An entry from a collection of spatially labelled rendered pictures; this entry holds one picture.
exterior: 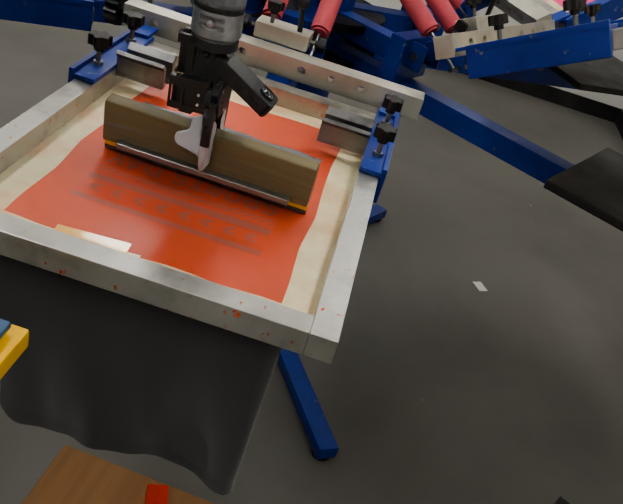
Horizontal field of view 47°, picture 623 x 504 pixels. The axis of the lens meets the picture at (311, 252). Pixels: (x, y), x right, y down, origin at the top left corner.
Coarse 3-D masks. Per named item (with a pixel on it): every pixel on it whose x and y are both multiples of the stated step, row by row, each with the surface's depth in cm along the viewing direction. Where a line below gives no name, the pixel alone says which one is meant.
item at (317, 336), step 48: (48, 96) 124; (96, 96) 135; (288, 96) 154; (0, 144) 107; (0, 240) 92; (48, 240) 92; (144, 288) 91; (192, 288) 91; (336, 288) 100; (288, 336) 91; (336, 336) 91
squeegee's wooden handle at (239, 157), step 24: (120, 96) 116; (120, 120) 117; (144, 120) 116; (168, 120) 115; (144, 144) 118; (168, 144) 117; (216, 144) 115; (240, 144) 114; (264, 144) 116; (216, 168) 118; (240, 168) 117; (264, 168) 116; (288, 168) 115; (312, 168) 114; (288, 192) 117
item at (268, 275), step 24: (264, 120) 148; (288, 120) 151; (288, 144) 141; (312, 144) 144; (312, 192) 128; (288, 216) 119; (312, 216) 121; (168, 240) 105; (192, 240) 107; (288, 240) 113; (168, 264) 100; (192, 264) 102; (216, 264) 103; (240, 264) 105; (264, 264) 106; (288, 264) 108; (240, 288) 100; (264, 288) 102
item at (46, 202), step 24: (144, 96) 142; (240, 120) 145; (96, 144) 122; (72, 168) 114; (24, 192) 105; (48, 192) 107; (24, 216) 101; (48, 216) 102; (72, 216) 104; (96, 216) 105; (120, 216) 107; (120, 240) 102; (144, 240) 103
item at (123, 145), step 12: (120, 144) 118; (132, 144) 119; (144, 156) 118; (156, 156) 118; (168, 156) 118; (180, 168) 118; (192, 168) 118; (204, 168) 118; (216, 180) 118; (228, 180) 117; (240, 180) 118; (252, 192) 118; (264, 192) 117; (276, 192) 118
